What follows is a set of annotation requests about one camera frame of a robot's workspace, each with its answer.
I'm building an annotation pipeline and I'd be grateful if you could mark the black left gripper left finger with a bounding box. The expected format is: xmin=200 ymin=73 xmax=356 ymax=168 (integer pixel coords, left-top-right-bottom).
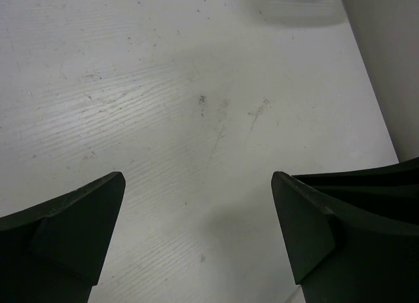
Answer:
xmin=1 ymin=171 xmax=126 ymax=302

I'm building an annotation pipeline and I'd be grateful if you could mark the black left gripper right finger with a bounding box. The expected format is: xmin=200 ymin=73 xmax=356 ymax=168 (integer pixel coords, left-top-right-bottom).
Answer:
xmin=271 ymin=159 xmax=418 ymax=302

